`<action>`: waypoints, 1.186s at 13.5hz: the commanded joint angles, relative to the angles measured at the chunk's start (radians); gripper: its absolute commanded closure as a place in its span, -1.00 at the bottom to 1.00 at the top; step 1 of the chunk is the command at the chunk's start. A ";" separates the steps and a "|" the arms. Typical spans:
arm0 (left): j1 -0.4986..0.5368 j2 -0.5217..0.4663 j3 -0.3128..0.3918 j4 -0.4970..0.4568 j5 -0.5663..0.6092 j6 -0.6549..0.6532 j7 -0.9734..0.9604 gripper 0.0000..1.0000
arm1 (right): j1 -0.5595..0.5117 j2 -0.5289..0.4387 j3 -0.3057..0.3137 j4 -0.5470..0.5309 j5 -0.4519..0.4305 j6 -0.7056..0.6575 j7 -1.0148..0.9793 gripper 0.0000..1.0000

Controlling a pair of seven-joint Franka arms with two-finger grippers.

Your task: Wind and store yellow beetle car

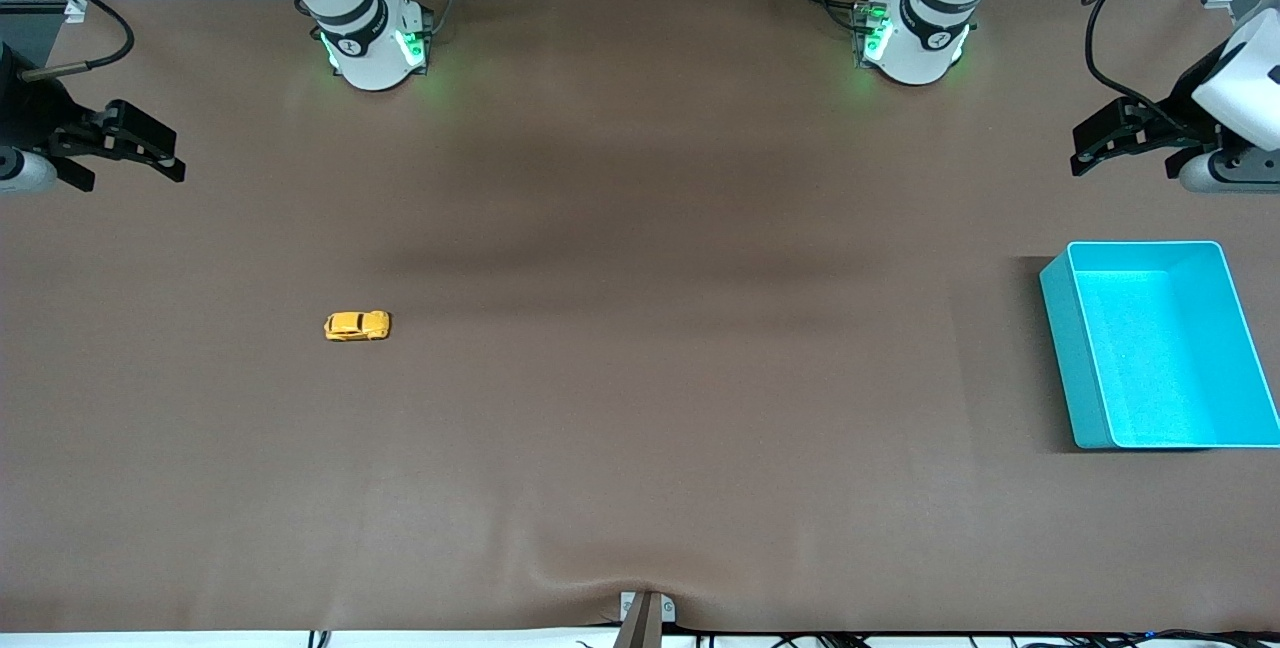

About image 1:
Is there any yellow beetle toy car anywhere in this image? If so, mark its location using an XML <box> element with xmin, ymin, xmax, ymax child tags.
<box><xmin>323</xmin><ymin>311</ymin><xmax>392</xmax><ymax>343</ymax></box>

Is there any turquoise plastic bin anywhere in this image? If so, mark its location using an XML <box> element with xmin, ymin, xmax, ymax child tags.
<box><xmin>1039</xmin><ymin>241</ymin><xmax>1280</xmax><ymax>451</ymax></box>

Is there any brown table mat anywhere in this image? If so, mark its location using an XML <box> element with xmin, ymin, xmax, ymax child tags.
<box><xmin>0</xmin><ymin>0</ymin><xmax>1280</xmax><ymax>634</ymax></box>

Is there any metal table edge clamp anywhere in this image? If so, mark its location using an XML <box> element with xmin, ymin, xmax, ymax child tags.
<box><xmin>618</xmin><ymin>590</ymin><xmax>678</xmax><ymax>648</ymax></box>

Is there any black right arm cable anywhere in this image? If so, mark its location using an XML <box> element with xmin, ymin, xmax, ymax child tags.
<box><xmin>20</xmin><ymin>0</ymin><xmax>136</xmax><ymax>82</ymax></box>

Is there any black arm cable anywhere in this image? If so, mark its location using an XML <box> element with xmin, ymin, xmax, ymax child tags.
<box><xmin>20</xmin><ymin>0</ymin><xmax>136</xmax><ymax>82</ymax></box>
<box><xmin>1080</xmin><ymin>0</ymin><xmax>1251</xmax><ymax>134</ymax></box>

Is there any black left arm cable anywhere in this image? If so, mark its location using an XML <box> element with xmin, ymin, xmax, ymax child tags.
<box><xmin>1080</xmin><ymin>0</ymin><xmax>1251</xmax><ymax>134</ymax></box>

